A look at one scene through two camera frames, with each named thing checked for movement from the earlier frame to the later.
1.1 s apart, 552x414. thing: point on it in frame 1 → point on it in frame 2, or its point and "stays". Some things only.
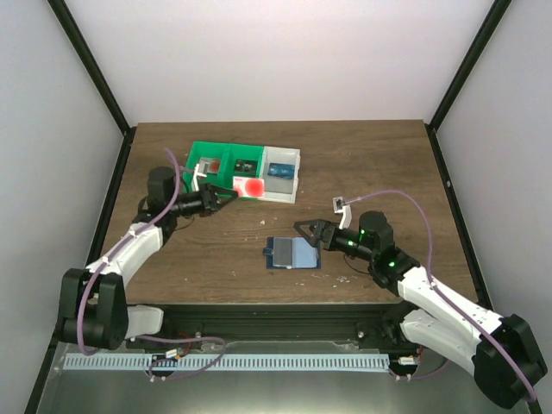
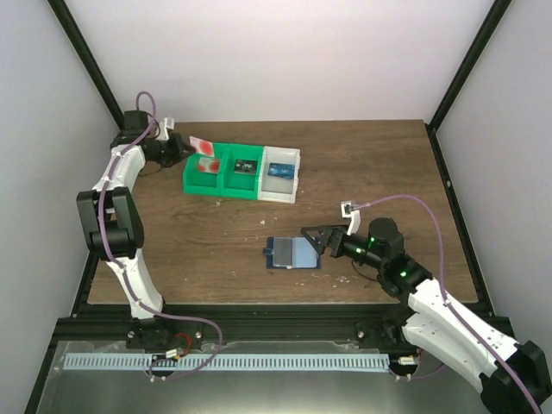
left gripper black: x=209 y=199 → x=175 y=148
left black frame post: x=90 y=64 stays
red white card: x=213 y=164 stays
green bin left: x=208 y=149 stays
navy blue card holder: x=291 y=253 stays
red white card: x=249 y=187 → x=202 y=147
